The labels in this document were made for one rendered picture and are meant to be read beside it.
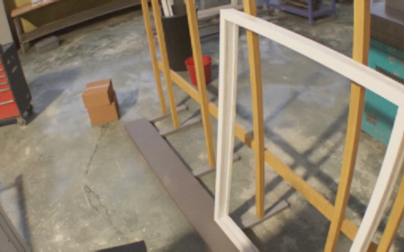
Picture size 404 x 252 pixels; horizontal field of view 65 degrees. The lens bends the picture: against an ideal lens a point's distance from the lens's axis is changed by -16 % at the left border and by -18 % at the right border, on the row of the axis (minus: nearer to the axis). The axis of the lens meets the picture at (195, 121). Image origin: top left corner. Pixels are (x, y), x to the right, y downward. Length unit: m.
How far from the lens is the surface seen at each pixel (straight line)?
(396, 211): 1.46
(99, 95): 3.86
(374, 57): 3.08
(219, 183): 2.33
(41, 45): 7.11
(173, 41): 4.57
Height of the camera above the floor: 1.99
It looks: 32 degrees down
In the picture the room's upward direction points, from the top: 9 degrees counter-clockwise
